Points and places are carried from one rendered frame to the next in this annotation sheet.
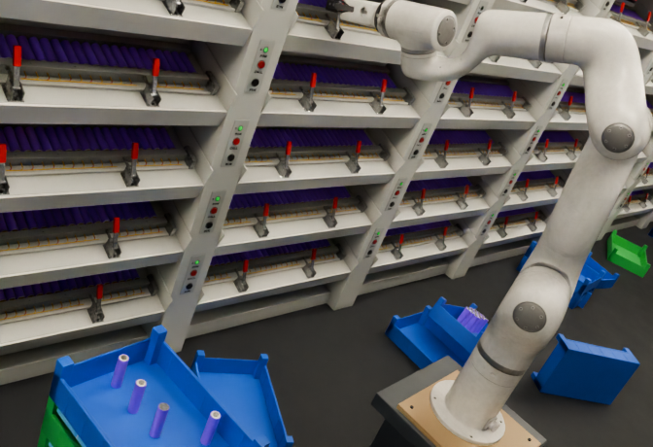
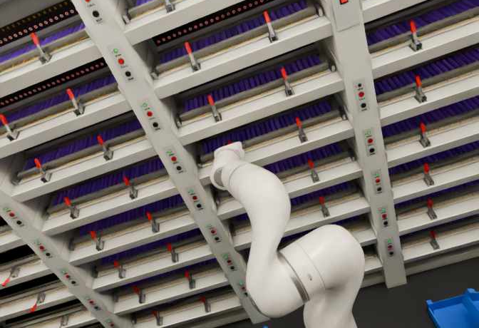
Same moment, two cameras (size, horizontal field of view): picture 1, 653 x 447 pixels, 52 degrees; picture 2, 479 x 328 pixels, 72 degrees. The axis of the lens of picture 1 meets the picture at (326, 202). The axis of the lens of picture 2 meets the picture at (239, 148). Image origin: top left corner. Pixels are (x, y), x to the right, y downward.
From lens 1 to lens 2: 1.35 m
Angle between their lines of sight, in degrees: 53
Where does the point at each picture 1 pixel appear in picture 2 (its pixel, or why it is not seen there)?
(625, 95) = (252, 258)
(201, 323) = not seen: hidden behind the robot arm
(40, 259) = (162, 293)
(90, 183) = (158, 264)
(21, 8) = (75, 224)
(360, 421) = not seen: outside the picture
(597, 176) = (312, 307)
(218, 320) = not seen: hidden behind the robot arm
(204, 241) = (237, 274)
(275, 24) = (187, 179)
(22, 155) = (131, 258)
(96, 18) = (102, 214)
